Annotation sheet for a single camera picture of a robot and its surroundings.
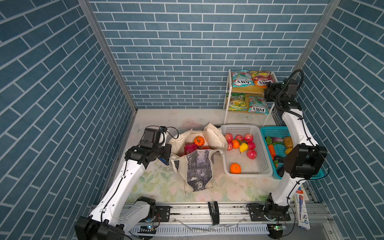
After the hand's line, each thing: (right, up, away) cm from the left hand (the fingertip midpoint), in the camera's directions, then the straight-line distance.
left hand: (170, 147), depth 78 cm
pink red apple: (+48, -6, +12) cm, 49 cm away
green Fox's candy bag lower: (+55, +25, +21) cm, 64 cm away
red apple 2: (+49, +3, +21) cm, 53 cm away
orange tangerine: (+36, -13, +7) cm, 39 cm away
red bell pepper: (+19, -2, +13) cm, 24 cm away
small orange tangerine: (+39, 0, +16) cm, 42 cm away
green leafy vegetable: (+62, +1, +21) cm, 65 cm away
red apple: (+35, +4, +21) cm, 41 cm away
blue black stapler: (-6, -11, +14) cm, 19 cm away
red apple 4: (+42, +3, +21) cm, 47 cm away
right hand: (+51, +37, +5) cm, 64 cm away
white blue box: (+67, -31, -4) cm, 74 cm away
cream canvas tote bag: (+14, -11, -3) cm, 18 cm away
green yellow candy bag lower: (+41, +27, +23) cm, 54 cm away
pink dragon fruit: (+10, -2, +12) cm, 16 cm away
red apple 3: (+35, -2, +16) cm, 39 cm away
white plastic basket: (+52, -12, +9) cm, 54 cm away
